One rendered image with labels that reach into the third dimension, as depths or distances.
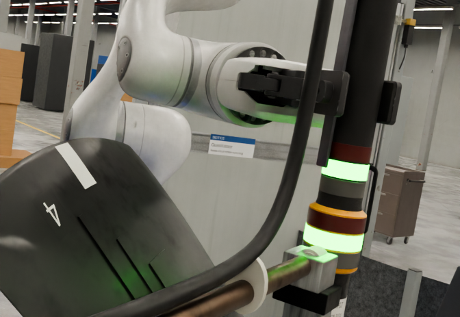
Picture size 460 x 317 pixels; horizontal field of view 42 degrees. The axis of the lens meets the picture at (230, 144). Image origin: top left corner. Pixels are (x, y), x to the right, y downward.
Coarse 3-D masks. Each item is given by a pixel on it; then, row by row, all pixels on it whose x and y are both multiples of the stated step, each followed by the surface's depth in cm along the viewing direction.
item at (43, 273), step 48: (96, 144) 42; (0, 192) 30; (96, 192) 38; (144, 192) 43; (0, 240) 29; (48, 240) 32; (96, 240) 35; (144, 240) 39; (192, 240) 44; (0, 288) 28; (48, 288) 30; (96, 288) 33; (144, 288) 36
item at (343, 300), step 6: (336, 276) 43; (342, 276) 44; (348, 276) 44; (336, 282) 43; (342, 282) 44; (348, 282) 44; (342, 288) 44; (342, 294) 44; (342, 300) 44; (342, 306) 44; (336, 312) 44; (342, 312) 44
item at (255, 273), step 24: (312, 48) 36; (312, 72) 36; (312, 96) 36; (288, 168) 36; (288, 192) 35; (264, 240) 34; (240, 264) 31; (168, 288) 26; (192, 288) 28; (264, 288) 32; (120, 312) 23; (144, 312) 24; (240, 312) 33
